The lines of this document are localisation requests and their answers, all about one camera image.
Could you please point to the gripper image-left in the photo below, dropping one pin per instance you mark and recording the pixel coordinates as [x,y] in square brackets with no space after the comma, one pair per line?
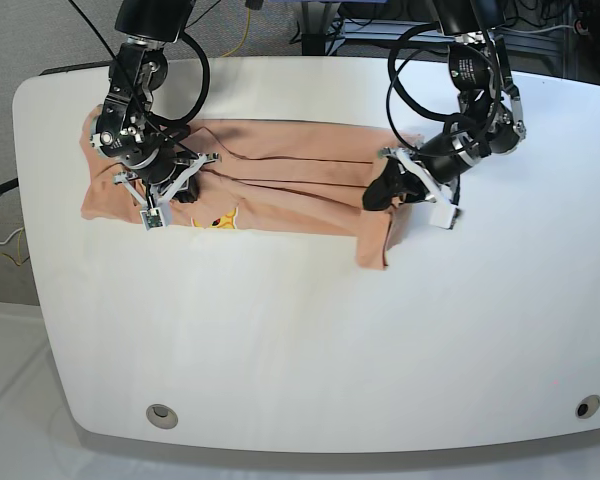
[161,168]

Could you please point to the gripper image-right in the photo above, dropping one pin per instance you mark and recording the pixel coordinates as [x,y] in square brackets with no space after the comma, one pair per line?
[440,159]

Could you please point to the peach orange T-shirt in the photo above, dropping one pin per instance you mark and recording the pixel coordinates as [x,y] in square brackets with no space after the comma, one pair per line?
[292,176]

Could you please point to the black robot arm image-left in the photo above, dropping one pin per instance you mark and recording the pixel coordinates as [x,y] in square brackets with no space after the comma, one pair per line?
[148,145]

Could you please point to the left table grommet hole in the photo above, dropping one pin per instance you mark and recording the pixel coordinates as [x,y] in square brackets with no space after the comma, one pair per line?
[162,416]

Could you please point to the table grommet hole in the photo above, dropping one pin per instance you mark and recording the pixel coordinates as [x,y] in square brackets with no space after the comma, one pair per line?
[588,407]
[162,416]

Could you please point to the right table grommet hole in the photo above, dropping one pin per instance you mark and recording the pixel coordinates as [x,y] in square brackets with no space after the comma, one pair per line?
[588,407]

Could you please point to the aluminium frame rail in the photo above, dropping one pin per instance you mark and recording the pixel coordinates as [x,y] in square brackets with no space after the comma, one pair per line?
[555,45]

